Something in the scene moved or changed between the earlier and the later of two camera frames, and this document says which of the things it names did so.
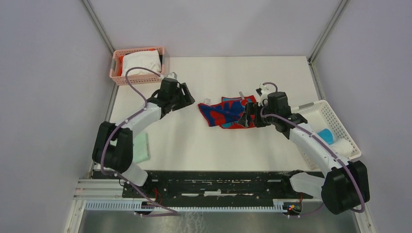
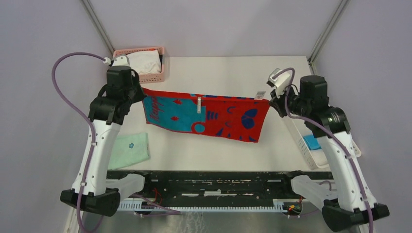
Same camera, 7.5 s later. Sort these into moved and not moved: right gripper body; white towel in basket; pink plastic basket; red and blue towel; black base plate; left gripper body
Moved: left gripper body; red and blue towel; right gripper body
Not moved: pink plastic basket; black base plate; white towel in basket
